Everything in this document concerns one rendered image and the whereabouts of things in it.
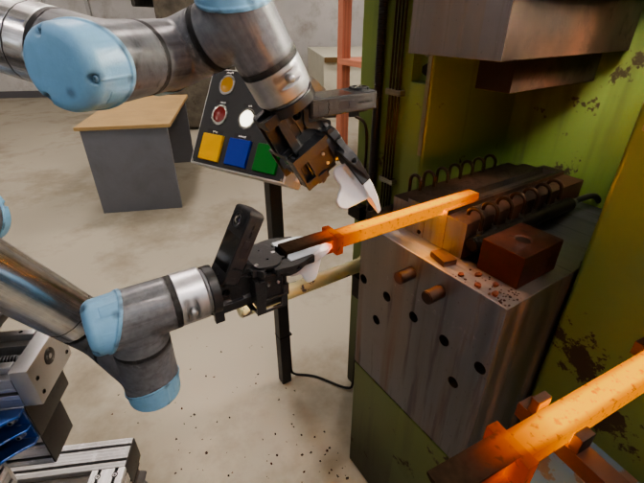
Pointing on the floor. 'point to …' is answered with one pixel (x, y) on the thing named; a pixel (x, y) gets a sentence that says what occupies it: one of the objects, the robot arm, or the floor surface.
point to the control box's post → (287, 305)
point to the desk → (138, 152)
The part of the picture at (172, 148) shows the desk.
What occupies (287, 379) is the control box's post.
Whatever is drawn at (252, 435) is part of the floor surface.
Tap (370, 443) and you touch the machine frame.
